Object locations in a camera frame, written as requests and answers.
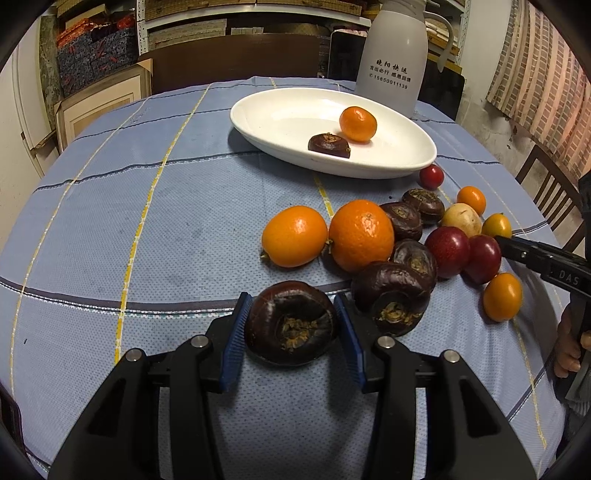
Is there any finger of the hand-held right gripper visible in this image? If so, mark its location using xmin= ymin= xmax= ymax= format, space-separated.
xmin=495 ymin=235 xmax=548 ymax=279

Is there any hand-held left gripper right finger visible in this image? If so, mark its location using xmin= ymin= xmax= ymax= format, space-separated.
xmin=333 ymin=294 xmax=539 ymax=480

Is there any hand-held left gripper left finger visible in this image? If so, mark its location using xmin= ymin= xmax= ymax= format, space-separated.
xmin=48 ymin=292 xmax=254 ymax=480

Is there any orange kumquat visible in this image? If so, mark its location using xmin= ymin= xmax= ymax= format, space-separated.
xmin=483 ymin=272 xmax=523 ymax=322
xmin=481 ymin=213 xmax=512 ymax=239
xmin=261 ymin=206 xmax=328 ymax=268

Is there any dark red round fruit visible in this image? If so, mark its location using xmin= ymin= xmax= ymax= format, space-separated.
xmin=425 ymin=226 xmax=472 ymax=280
xmin=463 ymin=234 xmax=502 ymax=285

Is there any dark brown water chestnut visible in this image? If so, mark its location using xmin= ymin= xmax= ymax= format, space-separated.
xmin=351 ymin=261 xmax=432 ymax=337
xmin=244 ymin=281 xmax=339 ymax=366
xmin=402 ymin=188 xmax=445 ymax=225
xmin=379 ymin=202 xmax=424 ymax=243
xmin=392 ymin=239 xmax=438 ymax=296
xmin=308 ymin=133 xmax=352 ymax=159

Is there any small mandarin orange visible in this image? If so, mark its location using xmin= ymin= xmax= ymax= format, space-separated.
xmin=339 ymin=106 xmax=378 ymax=143
xmin=457 ymin=186 xmax=487 ymax=216

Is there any large mandarin orange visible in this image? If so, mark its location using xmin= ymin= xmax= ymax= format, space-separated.
xmin=329 ymin=199 xmax=395 ymax=274

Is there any red cherry tomato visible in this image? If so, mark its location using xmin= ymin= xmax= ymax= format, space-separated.
xmin=419 ymin=165 xmax=445 ymax=190

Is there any white oval plate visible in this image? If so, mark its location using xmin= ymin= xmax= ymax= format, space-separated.
xmin=230 ymin=88 xmax=437 ymax=180

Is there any person's right hand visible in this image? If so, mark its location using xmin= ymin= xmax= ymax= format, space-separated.
xmin=553 ymin=314 xmax=591 ymax=379

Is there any wooden chair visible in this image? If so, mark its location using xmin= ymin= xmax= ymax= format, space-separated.
xmin=515 ymin=143 xmax=586 ymax=252

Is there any pale yellow round fruit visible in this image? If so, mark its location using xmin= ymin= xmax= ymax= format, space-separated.
xmin=441 ymin=203 xmax=483 ymax=238

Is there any blue striped tablecloth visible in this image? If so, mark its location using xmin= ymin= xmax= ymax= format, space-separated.
xmin=0 ymin=76 xmax=573 ymax=480

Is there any brick pattern sheet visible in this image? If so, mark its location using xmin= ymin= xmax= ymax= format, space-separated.
xmin=485 ymin=0 xmax=591 ymax=183

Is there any white thermos jug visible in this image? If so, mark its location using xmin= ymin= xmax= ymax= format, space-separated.
xmin=355 ymin=0 xmax=455 ymax=112

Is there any light wooden framed panel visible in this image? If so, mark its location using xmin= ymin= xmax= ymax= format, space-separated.
xmin=54 ymin=65 xmax=153 ymax=154

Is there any dark brown wooden board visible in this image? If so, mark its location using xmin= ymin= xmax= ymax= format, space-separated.
xmin=137 ymin=33 xmax=322 ymax=94

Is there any white metal shelf rack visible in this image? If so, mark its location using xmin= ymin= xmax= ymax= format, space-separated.
xmin=137 ymin=0 xmax=377 ymax=51

